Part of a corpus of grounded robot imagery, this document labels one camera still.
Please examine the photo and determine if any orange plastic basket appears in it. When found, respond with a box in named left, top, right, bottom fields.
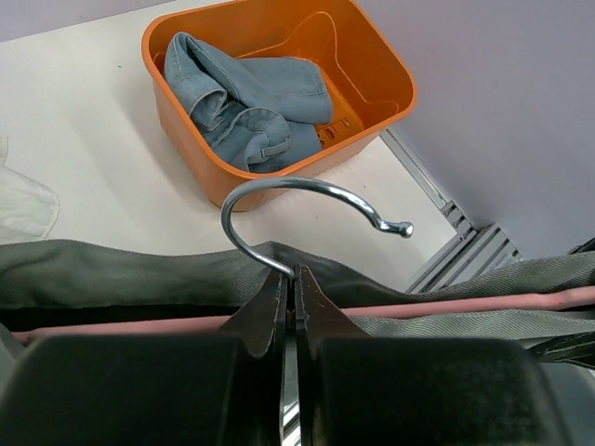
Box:
left=141, top=1, right=417, bottom=206

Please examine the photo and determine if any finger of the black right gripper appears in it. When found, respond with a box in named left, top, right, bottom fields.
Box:
left=524, top=240, right=594, bottom=369

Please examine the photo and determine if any blue denim skirt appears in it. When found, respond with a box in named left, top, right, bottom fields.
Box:
left=164, top=33, right=334, bottom=174

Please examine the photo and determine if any aluminium mounting rail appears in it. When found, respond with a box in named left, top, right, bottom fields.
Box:
left=381, top=125, right=522, bottom=293

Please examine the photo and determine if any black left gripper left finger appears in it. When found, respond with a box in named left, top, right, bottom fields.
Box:
left=1, top=273, right=289, bottom=445

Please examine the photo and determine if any pink hanger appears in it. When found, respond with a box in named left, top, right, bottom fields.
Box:
left=8, top=177, right=595, bottom=348

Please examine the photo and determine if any grey pleated skirt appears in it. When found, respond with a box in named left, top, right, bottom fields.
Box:
left=0, top=239, right=595, bottom=368

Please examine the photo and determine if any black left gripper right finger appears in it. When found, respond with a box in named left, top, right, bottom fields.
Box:
left=295, top=267, right=570, bottom=445

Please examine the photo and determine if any white pleated skirt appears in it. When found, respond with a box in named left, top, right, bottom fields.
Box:
left=1, top=136, right=60, bottom=244

